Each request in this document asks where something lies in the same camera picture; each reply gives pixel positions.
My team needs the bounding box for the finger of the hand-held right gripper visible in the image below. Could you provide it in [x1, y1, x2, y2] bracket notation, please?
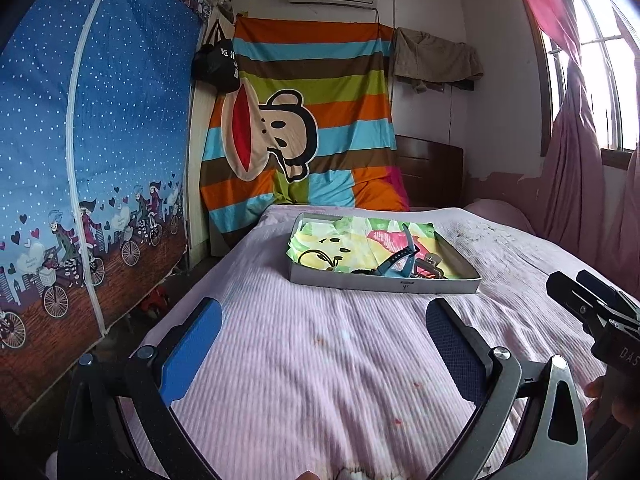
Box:
[576, 270, 640, 318]
[546, 271, 626, 336]

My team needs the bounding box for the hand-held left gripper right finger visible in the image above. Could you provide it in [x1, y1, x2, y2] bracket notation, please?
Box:
[425, 297, 588, 480]

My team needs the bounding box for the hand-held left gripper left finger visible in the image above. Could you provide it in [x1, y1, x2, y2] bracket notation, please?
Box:
[60, 297, 223, 480]

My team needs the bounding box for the blue smartwatch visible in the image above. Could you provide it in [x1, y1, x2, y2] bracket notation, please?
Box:
[372, 225, 418, 278]

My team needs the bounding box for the grey shallow box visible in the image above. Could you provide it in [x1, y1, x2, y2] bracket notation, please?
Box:
[286, 212, 482, 295]

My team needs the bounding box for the person's right hand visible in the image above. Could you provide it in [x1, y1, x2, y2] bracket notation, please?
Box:
[585, 377, 640, 428]

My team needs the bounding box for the red toy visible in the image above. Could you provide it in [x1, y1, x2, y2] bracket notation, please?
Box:
[140, 287, 168, 321]

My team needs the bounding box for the pink pillow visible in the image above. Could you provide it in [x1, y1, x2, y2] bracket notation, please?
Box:
[462, 199, 536, 235]

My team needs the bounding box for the pink curtain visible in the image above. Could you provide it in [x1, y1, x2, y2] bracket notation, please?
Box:
[505, 0, 640, 261]

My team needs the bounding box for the pink ribbed bedspread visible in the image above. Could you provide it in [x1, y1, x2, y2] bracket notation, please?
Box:
[120, 204, 640, 480]

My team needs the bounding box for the colourful printed cloth lining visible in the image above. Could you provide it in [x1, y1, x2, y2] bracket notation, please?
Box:
[289, 215, 471, 280]

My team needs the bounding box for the dark wooden headboard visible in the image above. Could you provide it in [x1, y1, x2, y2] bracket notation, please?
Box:
[395, 135, 466, 211]

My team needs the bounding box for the window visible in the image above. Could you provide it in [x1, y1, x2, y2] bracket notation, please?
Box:
[540, 0, 640, 156]

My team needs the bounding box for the blue printed fabric wardrobe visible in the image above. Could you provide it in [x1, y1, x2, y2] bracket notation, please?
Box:
[0, 0, 206, 426]

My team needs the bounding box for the khaki hanging garment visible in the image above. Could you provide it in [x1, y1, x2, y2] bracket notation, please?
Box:
[392, 27, 485, 93]

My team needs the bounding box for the black hanging bag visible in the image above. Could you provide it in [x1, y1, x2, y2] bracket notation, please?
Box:
[192, 22, 241, 93]

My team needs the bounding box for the striped monkey print blanket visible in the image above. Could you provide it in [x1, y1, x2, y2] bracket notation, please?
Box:
[200, 16, 411, 248]

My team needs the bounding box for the black hair tie yellow bead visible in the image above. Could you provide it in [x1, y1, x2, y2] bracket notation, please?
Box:
[299, 249, 343, 273]

